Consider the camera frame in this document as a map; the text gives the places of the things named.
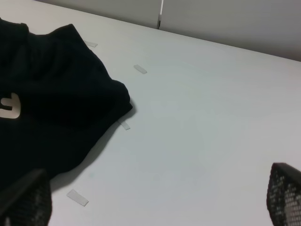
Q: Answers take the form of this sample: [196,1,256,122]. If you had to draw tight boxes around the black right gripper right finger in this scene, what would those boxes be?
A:
[266,162,301,226]

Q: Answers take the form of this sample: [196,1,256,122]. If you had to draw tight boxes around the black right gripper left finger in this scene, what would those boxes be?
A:
[0,169,52,226]

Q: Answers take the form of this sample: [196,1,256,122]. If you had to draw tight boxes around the black short sleeve t-shirt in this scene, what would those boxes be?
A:
[0,20,132,189]

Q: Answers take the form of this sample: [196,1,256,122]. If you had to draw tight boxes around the clear tape marker near middle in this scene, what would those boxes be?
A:
[66,189,89,207]

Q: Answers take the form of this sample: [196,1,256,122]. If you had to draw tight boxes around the clear tape marker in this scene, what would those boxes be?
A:
[134,65,147,74]
[66,189,89,207]
[84,41,98,48]
[118,121,130,130]

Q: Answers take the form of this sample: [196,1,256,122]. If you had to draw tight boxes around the clear tape marker near right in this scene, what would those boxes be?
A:
[118,121,130,130]

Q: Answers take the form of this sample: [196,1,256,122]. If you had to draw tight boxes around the clear tape marker far left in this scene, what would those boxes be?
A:
[84,41,98,48]

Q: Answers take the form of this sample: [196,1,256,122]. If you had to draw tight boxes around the clear tape marker far right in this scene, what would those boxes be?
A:
[134,65,147,74]

